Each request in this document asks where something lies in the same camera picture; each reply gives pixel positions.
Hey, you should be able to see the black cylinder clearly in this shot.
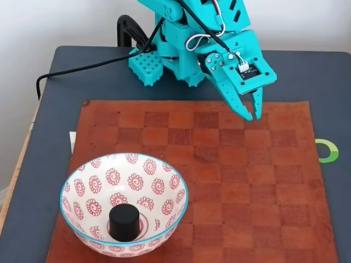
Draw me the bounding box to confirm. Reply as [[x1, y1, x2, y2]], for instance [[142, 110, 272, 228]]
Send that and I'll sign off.
[[109, 203, 140, 242]]

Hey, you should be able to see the brown leather chessboard mat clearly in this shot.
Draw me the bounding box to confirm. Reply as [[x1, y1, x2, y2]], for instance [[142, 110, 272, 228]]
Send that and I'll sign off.
[[45, 100, 339, 263]]

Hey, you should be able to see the black table clamp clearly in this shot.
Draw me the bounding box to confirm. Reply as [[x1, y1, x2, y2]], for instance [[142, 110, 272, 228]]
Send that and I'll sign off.
[[117, 14, 157, 53]]

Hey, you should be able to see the white bowl with red flowers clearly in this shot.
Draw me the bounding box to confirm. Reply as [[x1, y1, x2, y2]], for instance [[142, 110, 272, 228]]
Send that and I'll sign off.
[[59, 152, 189, 258]]

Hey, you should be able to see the light wooden furniture edge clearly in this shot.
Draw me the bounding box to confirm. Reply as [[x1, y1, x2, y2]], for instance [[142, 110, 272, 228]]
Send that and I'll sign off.
[[0, 105, 39, 236]]

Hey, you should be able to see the turquoise gripper camera mount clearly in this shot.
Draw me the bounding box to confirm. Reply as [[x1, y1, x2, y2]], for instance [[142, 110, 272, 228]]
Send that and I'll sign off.
[[222, 52, 278, 96]]

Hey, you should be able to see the black camera cable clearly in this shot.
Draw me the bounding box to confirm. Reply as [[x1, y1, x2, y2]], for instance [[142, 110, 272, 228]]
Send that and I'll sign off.
[[178, 0, 246, 68]]

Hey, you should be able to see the white red black servo wire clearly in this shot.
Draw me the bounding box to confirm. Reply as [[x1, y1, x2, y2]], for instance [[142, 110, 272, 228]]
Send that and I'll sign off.
[[185, 0, 240, 53]]

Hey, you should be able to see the green ring sticker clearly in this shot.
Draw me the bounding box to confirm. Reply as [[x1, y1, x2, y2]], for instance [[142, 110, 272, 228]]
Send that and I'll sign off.
[[314, 138, 340, 164]]

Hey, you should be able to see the black power cable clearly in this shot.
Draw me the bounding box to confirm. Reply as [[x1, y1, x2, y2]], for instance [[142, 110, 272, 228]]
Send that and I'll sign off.
[[36, 18, 165, 100]]

